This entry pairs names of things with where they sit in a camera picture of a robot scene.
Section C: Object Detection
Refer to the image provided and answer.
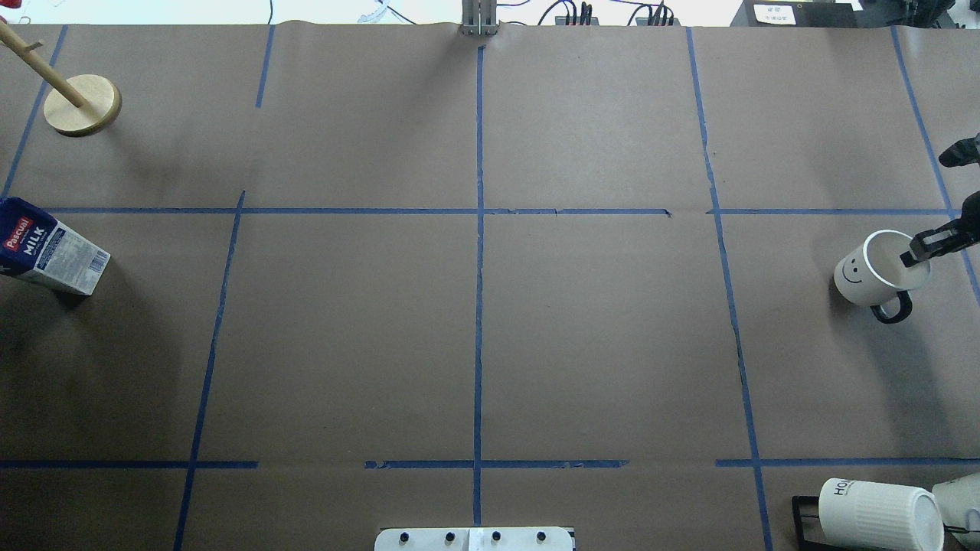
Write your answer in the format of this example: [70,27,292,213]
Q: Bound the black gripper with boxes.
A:
[900,193,979,268]

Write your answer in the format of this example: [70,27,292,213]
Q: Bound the white smiley face mug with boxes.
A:
[832,230,932,324]

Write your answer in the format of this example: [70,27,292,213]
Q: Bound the blue white milk carton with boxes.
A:
[1,197,111,296]

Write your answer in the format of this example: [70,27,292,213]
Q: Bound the white ribbed HOME mug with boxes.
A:
[818,478,945,550]

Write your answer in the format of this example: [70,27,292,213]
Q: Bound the black box with label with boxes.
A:
[730,1,860,28]

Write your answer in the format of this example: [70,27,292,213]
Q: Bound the orange black connector board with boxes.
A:
[546,1,599,27]

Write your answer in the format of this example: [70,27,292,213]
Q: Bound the wooden mug tree stand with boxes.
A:
[1,20,122,137]

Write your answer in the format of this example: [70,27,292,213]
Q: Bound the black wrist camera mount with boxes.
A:
[938,135,980,168]

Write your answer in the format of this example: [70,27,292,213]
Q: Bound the aluminium frame post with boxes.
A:
[459,0,500,36]

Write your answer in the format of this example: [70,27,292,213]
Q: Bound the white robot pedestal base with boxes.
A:
[374,526,577,550]

